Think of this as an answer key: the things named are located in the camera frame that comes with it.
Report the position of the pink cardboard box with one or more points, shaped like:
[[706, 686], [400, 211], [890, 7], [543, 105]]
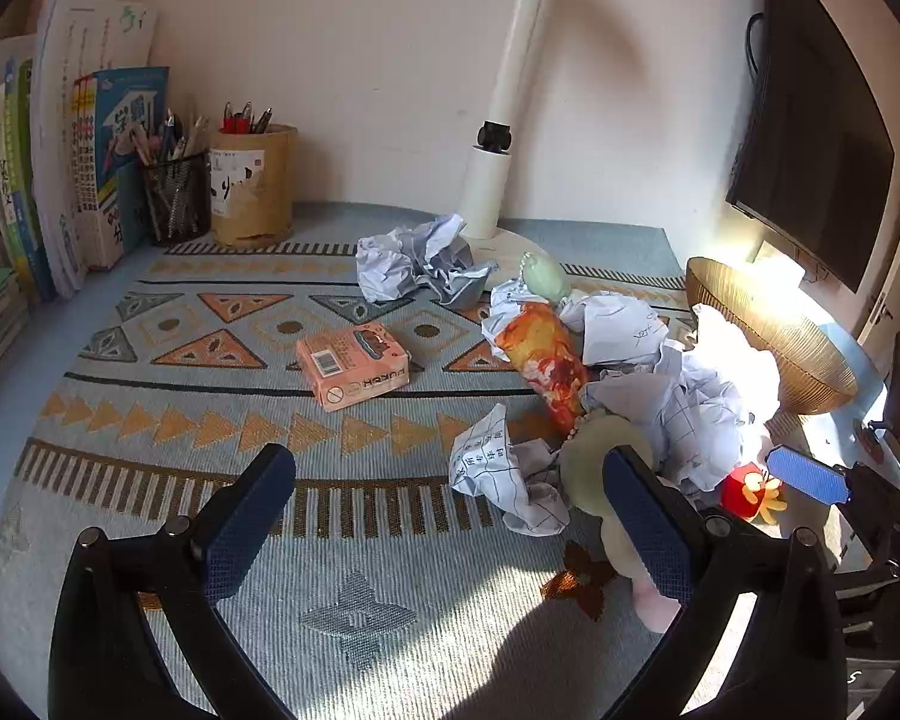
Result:
[[352, 367]]

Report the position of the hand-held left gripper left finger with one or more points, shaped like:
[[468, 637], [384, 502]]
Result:
[[247, 532]]

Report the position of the white desk lamp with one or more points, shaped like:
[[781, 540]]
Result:
[[491, 165]]

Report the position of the golden ribbed bowl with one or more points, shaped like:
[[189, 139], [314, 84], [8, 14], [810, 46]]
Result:
[[784, 345]]

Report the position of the green and pink dumpling plush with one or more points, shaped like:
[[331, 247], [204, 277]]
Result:
[[589, 465]]

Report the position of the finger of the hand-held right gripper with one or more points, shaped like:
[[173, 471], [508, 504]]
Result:
[[806, 474]]

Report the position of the orange snack packet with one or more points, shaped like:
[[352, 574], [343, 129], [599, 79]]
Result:
[[544, 367]]

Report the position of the bunch of red-capped pens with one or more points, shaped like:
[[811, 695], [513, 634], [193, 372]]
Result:
[[241, 120]]

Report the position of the bunch of pencils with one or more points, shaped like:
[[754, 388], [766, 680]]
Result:
[[169, 131]]

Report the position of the black monitor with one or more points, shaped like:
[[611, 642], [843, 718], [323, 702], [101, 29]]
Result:
[[817, 127]]

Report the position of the black mesh pen holder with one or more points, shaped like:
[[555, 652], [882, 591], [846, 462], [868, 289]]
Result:
[[176, 202]]

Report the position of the red cat plush toy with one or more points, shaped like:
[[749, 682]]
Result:
[[746, 493]]

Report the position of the patterned woven table mat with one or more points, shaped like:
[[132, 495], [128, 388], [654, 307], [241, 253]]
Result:
[[195, 397]]

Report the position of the row of upright books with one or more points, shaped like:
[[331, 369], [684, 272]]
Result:
[[67, 165]]

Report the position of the brown cylindrical pen holder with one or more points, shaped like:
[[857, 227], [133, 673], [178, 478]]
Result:
[[255, 187]]

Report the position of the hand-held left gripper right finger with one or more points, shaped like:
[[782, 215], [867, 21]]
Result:
[[649, 532]]

